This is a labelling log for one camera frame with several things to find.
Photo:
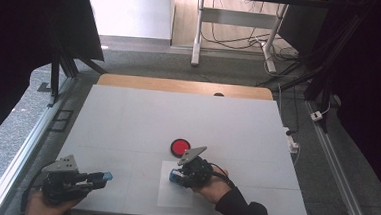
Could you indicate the light blue cap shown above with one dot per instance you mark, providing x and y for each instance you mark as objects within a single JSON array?
[{"x": 107, "y": 176}]

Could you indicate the wooden table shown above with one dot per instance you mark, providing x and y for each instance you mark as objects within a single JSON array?
[{"x": 179, "y": 86}]

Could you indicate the aluminium floor rail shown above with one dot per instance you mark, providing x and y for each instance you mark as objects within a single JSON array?
[
  {"x": 25, "y": 151},
  {"x": 338, "y": 170}
]

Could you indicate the person's left hand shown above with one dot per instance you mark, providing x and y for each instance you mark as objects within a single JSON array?
[{"x": 43, "y": 208}]

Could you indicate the black curtain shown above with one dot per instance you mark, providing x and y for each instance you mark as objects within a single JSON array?
[
  {"x": 369, "y": 98},
  {"x": 18, "y": 50}
]

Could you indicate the white power strip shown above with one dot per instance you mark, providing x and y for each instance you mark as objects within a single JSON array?
[{"x": 291, "y": 142}]

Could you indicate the white metal desk frame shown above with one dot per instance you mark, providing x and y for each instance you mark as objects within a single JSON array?
[{"x": 237, "y": 17}]

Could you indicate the round red ink pad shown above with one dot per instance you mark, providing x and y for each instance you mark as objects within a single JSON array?
[{"x": 180, "y": 148}]

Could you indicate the blue stamp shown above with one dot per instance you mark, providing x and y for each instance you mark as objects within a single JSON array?
[{"x": 175, "y": 176}]

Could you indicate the small white adapter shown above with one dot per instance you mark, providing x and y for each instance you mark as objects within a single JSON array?
[{"x": 317, "y": 116}]

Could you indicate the dark floor socket cover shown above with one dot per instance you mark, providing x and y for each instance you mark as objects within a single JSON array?
[{"x": 62, "y": 119}]

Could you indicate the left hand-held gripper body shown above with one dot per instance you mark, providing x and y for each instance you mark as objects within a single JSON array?
[{"x": 61, "y": 179}]

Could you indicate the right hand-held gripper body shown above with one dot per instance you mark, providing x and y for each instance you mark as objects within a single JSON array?
[{"x": 196, "y": 169}]

